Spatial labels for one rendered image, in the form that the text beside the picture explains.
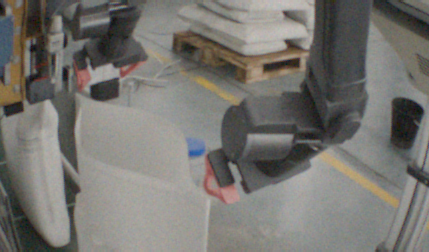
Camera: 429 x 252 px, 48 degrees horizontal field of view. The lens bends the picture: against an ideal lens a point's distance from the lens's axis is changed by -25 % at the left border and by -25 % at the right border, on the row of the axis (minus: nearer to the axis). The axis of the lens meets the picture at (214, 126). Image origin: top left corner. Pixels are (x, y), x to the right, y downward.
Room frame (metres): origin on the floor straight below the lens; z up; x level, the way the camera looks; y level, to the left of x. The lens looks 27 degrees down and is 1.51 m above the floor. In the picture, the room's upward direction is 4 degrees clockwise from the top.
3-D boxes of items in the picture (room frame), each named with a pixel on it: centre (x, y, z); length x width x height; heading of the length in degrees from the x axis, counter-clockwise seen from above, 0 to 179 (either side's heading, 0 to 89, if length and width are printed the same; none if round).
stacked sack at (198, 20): (4.28, -0.02, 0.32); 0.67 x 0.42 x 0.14; 132
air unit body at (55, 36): (1.05, 0.35, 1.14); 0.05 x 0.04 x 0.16; 129
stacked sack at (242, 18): (4.11, -0.11, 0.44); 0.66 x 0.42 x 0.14; 33
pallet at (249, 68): (4.32, -0.37, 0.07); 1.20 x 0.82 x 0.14; 131
